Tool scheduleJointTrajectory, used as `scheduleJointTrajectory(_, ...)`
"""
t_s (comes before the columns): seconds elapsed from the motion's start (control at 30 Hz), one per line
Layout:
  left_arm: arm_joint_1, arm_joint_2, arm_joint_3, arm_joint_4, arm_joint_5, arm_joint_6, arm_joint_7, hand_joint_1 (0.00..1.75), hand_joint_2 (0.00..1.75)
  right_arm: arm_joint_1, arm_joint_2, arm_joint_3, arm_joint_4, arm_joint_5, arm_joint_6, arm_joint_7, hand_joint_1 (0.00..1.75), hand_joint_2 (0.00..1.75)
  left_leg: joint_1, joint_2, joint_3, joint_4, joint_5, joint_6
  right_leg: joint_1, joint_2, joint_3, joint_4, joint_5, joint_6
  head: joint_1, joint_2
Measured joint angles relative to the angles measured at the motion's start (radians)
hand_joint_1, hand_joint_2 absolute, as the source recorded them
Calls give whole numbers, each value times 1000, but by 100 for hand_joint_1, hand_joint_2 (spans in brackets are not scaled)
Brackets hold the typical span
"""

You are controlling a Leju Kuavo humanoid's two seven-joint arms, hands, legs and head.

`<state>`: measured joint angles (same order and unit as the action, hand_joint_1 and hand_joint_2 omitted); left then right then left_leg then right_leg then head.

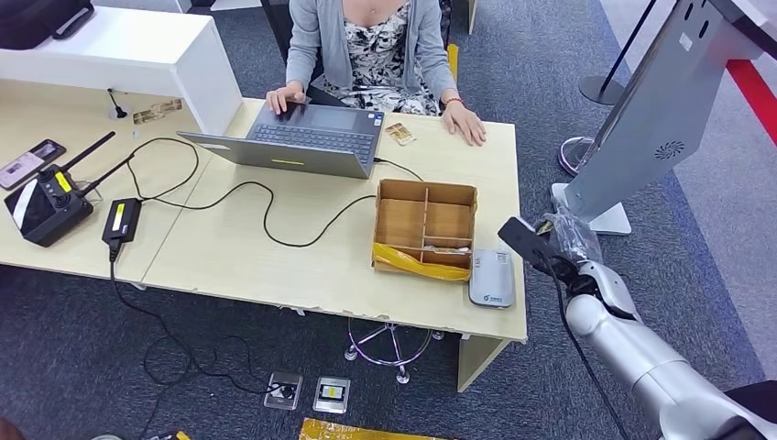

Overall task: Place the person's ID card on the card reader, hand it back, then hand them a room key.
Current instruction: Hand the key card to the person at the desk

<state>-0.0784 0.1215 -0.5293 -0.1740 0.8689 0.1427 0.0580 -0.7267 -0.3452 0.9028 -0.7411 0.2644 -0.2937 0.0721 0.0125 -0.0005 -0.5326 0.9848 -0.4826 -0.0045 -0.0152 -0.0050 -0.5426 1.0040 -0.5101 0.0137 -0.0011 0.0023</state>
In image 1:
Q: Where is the gold patterned card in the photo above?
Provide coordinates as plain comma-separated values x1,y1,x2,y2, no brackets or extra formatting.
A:
384,122,418,148

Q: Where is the pale grey card reader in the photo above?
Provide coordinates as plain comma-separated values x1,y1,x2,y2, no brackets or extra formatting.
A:
467,247,517,310

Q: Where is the patterned paper strip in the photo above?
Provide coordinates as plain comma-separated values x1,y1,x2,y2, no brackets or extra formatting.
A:
132,98,184,127

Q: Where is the white desk riser shelf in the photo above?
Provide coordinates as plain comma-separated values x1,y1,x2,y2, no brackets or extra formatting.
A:
0,5,244,137

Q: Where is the chrome stanchion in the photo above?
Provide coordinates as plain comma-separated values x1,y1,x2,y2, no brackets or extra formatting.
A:
557,136,599,178

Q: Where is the person's right hand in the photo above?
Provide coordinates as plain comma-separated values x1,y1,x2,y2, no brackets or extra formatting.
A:
265,82,308,116

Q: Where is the black power adapter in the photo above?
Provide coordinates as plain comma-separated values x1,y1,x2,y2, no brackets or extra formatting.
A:
101,197,143,247

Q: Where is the grey laptop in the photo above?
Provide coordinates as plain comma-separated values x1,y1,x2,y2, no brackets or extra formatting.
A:
177,102,386,181

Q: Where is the black pole stanchion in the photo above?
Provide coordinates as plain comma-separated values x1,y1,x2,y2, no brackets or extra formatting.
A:
577,0,660,108

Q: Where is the person's left hand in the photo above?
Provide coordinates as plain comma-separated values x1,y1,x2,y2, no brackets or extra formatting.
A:
441,100,487,148

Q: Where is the black laptop power cable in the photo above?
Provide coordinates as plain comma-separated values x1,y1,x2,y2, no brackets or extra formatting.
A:
124,136,425,249

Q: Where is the wooden compartment box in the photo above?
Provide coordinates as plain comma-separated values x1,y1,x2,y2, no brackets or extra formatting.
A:
370,177,479,283

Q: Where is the person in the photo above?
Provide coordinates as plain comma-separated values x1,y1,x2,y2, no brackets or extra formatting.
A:
265,0,487,148

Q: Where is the small black microphone stand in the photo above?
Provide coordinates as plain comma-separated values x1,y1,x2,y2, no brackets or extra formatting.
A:
106,87,130,121

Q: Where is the smartphone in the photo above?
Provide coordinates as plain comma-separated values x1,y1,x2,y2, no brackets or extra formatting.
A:
0,138,67,192

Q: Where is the black mains cable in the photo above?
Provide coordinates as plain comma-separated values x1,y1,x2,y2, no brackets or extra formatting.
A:
107,239,296,438

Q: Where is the labelled steel floor socket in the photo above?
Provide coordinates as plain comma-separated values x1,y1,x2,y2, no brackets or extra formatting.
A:
312,376,353,416

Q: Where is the black bag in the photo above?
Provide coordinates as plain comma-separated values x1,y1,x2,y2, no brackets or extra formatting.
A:
0,0,95,51

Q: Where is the black office chair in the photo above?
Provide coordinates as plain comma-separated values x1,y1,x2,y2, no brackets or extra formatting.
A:
260,0,292,65

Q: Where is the clear plastic film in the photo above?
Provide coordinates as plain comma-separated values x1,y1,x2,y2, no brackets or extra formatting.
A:
542,209,603,265

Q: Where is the black remote controller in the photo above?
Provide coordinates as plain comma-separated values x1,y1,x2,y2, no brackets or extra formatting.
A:
4,130,136,248

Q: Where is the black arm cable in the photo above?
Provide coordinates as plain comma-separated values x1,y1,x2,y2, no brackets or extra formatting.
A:
533,251,632,440

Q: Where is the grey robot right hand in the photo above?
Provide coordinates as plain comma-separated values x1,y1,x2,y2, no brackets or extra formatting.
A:
498,209,603,288

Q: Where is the silver kiosk stand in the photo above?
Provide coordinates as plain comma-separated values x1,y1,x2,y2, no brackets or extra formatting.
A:
550,0,777,237

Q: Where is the plain steel floor socket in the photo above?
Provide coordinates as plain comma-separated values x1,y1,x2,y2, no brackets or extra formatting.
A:
263,370,304,413

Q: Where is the light wooden desk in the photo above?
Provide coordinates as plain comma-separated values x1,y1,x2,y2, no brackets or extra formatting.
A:
0,79,529,394

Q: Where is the chrome stool base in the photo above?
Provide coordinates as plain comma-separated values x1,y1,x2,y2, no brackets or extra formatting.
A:
343,318,446,386

